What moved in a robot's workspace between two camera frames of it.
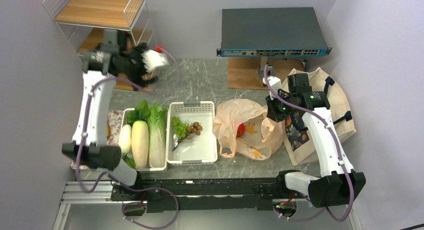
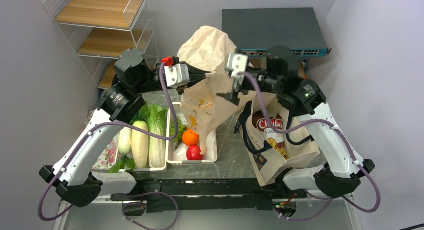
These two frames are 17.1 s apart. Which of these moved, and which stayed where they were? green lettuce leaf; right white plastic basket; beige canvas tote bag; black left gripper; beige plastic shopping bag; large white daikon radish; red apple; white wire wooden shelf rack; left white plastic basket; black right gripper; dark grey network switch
Moved: black left gripper; red apple; black right gripper; beige canvas tote bag; beige plastic shopping bag
Stayed: white wire wooden shelf rack; green lettuce leaf; large white daikon radish; dark grey network switch; right white plastic basket; left white plastic basket
